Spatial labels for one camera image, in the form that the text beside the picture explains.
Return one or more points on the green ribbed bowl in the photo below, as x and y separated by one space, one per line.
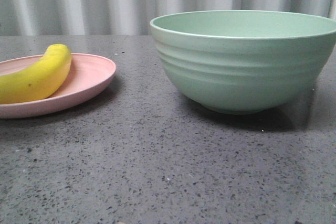
242 61

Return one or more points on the yellow banana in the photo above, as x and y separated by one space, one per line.
39 80

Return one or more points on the pink plate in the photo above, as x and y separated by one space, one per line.
89 75

